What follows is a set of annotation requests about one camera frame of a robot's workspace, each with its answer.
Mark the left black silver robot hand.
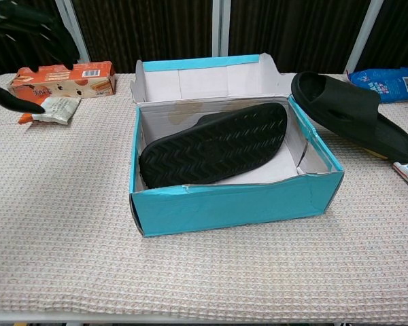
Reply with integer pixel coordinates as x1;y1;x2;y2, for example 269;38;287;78
0;0;81;115

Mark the black rubber slipper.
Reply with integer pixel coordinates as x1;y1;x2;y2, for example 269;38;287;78
138;102;289;189
290;71;408;164

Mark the orange cardboard snack box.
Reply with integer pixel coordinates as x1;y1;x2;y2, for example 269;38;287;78
7;60;117;104

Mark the teal cardboard shoe box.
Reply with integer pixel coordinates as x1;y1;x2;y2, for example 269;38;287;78
129;52;345;238

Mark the orange white snack packet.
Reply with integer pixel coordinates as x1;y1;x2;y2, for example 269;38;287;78
18;96;82;126

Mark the beige waffle-weave table cloth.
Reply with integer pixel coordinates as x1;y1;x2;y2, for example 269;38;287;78
0;70;408;323

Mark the blue plastic snack bag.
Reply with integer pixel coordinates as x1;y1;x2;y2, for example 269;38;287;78
346;67;408;105

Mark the grey aluminium partition post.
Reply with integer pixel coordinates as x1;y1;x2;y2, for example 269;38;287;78
344;0;385;74
54;0;91;65
211;0;231;58

